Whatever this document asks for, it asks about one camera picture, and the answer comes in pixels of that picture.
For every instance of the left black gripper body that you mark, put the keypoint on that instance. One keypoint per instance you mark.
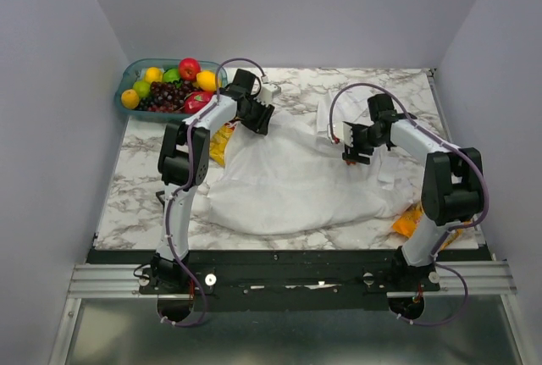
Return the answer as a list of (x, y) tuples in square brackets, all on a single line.
[(256, 114)]

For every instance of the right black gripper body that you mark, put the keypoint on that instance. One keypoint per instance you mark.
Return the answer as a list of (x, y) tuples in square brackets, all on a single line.
[(364, 139)]

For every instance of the white shirt garment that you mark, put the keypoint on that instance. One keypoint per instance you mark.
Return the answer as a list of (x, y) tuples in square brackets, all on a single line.
[(294, 179)]

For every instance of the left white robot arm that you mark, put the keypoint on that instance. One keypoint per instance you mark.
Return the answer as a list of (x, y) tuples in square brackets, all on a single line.
[(183, 164)]

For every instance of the yellow Lays chip bag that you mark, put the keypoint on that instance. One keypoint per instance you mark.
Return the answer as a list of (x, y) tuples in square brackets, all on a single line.
[(219, 142)]

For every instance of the yellow lemon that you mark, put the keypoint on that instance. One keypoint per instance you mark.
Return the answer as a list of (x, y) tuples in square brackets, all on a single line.
[(207, 80)]

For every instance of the red apple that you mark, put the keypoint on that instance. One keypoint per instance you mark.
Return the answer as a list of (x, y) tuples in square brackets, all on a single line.
[(189, 68)]

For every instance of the dark purple grapes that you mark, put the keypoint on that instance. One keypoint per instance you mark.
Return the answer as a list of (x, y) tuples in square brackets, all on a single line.
[(166, 97)]

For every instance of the green apple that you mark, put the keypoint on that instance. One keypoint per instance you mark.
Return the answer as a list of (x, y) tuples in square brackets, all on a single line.
[(172, 76)]

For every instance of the orange snack bag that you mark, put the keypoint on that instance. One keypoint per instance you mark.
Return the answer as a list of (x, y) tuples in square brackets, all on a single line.
[(413, 218)]

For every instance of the green lime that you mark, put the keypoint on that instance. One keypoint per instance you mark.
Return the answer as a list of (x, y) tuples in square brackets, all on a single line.
[(142, 88)]

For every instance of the orange fruit front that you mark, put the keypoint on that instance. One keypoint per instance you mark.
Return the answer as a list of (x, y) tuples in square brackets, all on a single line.
[(130, 99)]

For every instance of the teal fruit basket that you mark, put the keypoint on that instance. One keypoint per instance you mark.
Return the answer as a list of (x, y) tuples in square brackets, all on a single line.
[(135, 72)]

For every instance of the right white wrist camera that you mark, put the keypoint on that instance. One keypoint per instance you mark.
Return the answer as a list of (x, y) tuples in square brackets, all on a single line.
[(340, 132)]

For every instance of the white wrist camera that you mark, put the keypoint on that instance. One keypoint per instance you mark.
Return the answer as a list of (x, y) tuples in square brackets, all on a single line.
[(268, 91), (340, 132)]

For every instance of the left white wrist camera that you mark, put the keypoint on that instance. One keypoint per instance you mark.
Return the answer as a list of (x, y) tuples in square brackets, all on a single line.
[(268, 91)]

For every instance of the small black wire cube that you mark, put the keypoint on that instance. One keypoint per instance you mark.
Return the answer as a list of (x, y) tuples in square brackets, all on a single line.
[(160, 195)]

